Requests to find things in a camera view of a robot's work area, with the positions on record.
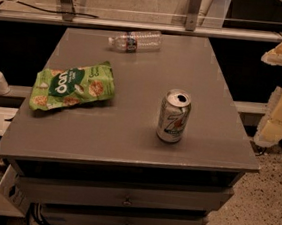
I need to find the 7up soda can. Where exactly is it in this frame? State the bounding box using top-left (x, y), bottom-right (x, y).
top-left (156, 89), bottom-right (192, 143)

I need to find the clear plastic water bottle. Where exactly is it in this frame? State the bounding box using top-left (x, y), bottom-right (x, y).
top-left (108, 30), bottom-right (162, 53)

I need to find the grey drawer cabinet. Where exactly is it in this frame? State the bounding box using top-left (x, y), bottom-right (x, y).
top-left (0, 28), bottom-right (258, 225)

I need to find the green snack chip bag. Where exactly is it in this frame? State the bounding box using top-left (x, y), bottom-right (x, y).
top-left (29, 62), bottom-right (115, 111)

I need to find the white cardboard box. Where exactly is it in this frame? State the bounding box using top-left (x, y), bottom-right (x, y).
top-left (0, 165), bottom-right (30, 218)

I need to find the metal frame rail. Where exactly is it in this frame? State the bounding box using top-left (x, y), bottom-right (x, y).
top-left (0, 0), bottom-right (282, 42)

